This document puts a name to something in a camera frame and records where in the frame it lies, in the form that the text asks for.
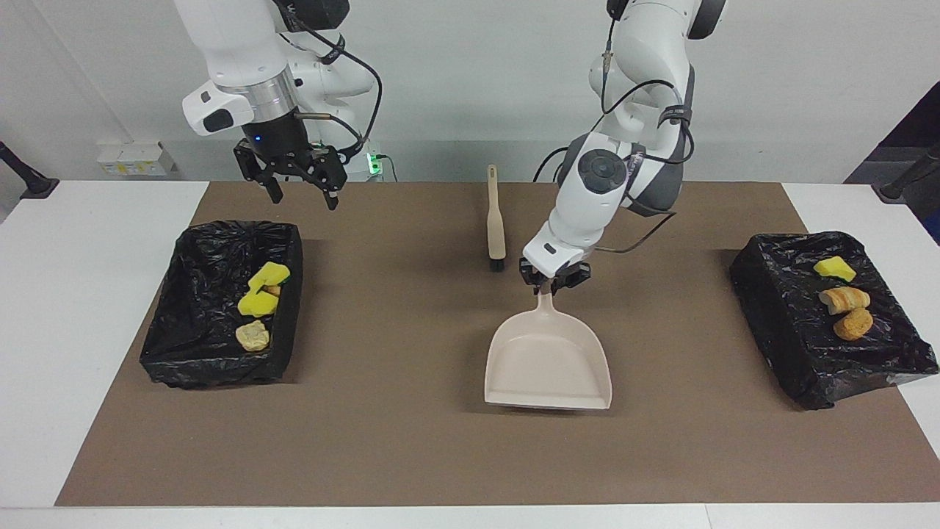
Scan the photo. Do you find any beige plastic dustpan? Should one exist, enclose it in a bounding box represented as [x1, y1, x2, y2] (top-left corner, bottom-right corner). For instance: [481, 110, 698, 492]
[483, 289, 613, 411]

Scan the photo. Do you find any beige hand brush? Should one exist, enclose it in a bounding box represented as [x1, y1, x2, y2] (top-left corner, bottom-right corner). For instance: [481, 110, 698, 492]
[486, 164, 507, 272]

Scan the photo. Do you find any green and yellow sponge piece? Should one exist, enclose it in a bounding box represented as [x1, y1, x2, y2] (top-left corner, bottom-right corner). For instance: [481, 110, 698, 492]
[248, 262, 292, 289]

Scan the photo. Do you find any pale bread chunk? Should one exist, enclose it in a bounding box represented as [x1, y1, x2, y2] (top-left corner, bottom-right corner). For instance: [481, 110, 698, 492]
[235, 320, 270, 352]

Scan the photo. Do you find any small yellow sponge piece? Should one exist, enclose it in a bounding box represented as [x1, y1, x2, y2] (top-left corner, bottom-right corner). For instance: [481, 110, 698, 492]
[812, 256, 858, 284]

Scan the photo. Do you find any brown bread roll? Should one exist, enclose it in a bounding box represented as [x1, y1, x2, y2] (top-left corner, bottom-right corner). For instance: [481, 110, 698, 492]
[833, 307, 875, 342]

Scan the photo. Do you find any black bag lined bin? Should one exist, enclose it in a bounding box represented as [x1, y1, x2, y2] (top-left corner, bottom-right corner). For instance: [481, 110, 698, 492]
[729, 231, 939, 411]
[140, 219, 304, 390]

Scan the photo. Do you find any brown paper table mat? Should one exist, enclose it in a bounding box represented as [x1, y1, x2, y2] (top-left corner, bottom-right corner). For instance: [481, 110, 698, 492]
[55, 181, 940, 508]

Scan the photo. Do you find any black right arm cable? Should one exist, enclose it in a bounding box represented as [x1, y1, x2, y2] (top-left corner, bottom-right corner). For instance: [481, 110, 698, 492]
[275, 0, 384, 161]

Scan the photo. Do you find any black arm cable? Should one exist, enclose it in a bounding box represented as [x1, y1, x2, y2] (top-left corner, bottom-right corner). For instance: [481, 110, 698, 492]
[275, 0, 384, 161]
[587, 0, 697, 255]

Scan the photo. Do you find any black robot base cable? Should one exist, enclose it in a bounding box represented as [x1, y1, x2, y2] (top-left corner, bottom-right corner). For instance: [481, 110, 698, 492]
[533, 145, 572, 183]

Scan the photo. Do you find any white wall socket box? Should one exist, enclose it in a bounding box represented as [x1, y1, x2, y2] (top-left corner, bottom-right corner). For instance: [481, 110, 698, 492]
[97, 142, 177, 177]

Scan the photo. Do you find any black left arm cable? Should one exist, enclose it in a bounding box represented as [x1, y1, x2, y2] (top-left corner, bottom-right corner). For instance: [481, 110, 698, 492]
[587, 0, 697, 255]

